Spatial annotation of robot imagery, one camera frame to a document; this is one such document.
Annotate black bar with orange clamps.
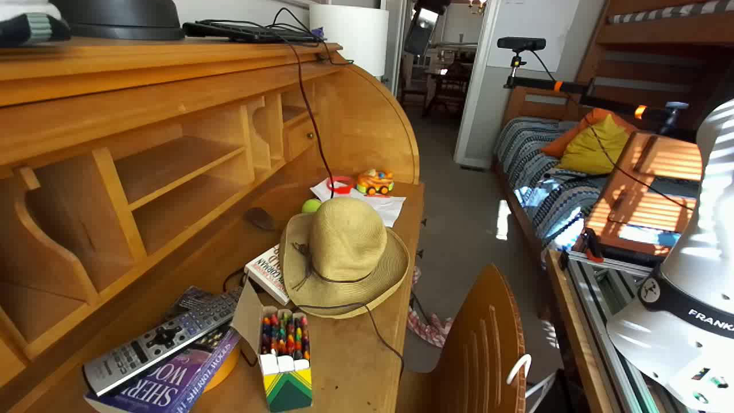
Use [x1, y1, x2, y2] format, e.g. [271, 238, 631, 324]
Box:
[503, 72, 690, 134]

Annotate black hanging cable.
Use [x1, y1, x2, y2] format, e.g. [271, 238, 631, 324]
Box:
[271, 4, 339, 192]

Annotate striped bed bedding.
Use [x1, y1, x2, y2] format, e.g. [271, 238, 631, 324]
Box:
[492, 115, 615, 249]

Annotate yellow pillow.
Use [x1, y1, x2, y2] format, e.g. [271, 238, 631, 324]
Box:
[559, 112, 639, 177]

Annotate wooden slatted board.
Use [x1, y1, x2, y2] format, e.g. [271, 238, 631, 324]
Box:
[583, 131, 708, 258]

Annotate wooden bunk bed frame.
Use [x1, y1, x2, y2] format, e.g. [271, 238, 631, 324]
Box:
[500, 0, 734, 132]

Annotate white red-lettered book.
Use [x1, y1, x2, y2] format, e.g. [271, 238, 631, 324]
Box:
[244, 242, 295, 307]

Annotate black dome-shaped object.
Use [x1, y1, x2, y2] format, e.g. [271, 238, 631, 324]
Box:
[48, 0, 187, 44]

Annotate straw hat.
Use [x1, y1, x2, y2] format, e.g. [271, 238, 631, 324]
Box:
[276, 194, 413, 320]

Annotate robot mounting table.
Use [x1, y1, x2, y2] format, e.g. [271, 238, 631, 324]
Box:
[546, 247, 667, 413]

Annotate yellow orange toy car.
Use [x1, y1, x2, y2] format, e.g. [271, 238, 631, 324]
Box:
[356, 168, 398, 198]

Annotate orange pillow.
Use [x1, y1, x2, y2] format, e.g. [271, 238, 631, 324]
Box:
[538, 106, 640, 161]

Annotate black camera on tripod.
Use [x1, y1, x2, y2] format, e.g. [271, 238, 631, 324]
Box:
[495, 33, 549, 89]

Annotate striped folded cloth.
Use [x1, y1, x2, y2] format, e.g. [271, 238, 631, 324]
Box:
[0, 3, 73, 47]

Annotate red plastic ring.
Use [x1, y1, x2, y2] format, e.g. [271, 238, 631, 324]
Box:
[326, 175, 356, 198]

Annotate patterned cloth on floor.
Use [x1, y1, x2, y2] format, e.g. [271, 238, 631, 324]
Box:
[409, 304, 455, 350]

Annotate open crayon box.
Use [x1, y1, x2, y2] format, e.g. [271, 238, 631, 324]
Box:
[231, 282, 318, 413]

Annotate wooden roll-top desk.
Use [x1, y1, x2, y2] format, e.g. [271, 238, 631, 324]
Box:
[0, 36, 428, 413]

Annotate wooden chair back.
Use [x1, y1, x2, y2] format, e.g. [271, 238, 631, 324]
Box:
[398, 262, 530, 413]

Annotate white paper sheet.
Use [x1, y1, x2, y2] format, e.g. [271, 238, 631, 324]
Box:
[308, 177, 409, 229]

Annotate purple paperback book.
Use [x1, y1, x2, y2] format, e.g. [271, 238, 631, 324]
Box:
[83, 328, 244, 413]

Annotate black flat electronic device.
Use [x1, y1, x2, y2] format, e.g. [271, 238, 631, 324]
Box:
[181, 19, 325, 45]

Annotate black cable with plug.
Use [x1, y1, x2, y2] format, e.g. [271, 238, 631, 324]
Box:
[297, 298, 409, 364]

